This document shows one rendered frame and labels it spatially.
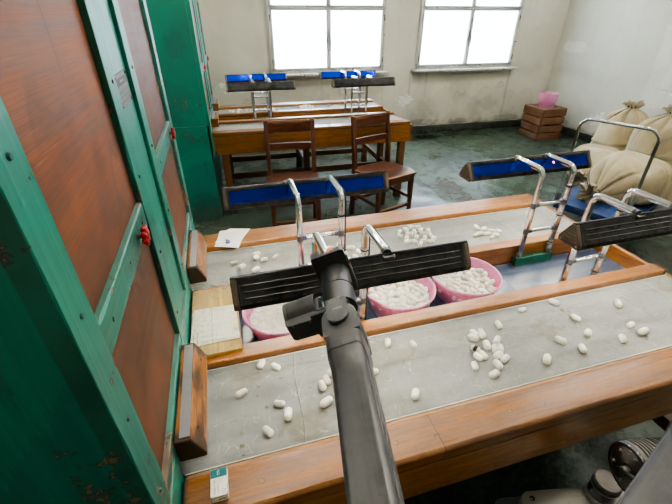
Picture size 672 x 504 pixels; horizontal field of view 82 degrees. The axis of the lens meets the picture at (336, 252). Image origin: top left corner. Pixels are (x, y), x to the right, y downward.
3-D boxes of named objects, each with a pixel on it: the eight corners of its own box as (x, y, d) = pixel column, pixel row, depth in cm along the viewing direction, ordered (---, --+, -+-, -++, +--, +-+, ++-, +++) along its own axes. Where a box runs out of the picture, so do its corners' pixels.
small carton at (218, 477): (229, 498, 80) (227, 493, 79) (211, 503, 80) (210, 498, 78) (227, 470, 85) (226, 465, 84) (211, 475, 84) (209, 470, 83)
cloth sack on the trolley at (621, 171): (677, 205, 334) (698, 163, 314) (608, 215, 317) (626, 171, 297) (621, 182, 380) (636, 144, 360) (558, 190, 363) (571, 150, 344)
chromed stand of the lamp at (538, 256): (551, 259, 175) (584, 164, 152) (513, 266, 171) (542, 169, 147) (523, 239, 191) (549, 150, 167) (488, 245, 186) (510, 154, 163)
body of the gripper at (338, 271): (327, 293, 79) (331, 317, 73) (309, 255, 74) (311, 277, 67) (357, 283, 78) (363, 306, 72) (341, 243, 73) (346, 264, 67)
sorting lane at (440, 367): (749, 328, 131) (753, 323, 129) (186, 480, 88) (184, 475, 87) (663, 278, 155) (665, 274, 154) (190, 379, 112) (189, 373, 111)
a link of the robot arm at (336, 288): (363, 319, 66) (352, 295, 63) (325, 332, 67) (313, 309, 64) (357, 295, 72) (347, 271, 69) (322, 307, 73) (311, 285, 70)
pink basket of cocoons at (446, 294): (511, 307, 147) (518, 287, 142) (449, 321, 140) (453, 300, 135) (472, 269, 168) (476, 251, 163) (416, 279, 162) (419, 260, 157)
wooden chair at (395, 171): (375, 231, 338) (382, 126, 291) (347, 214, 368) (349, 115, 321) (412, 219, 359) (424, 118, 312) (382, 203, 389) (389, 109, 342)
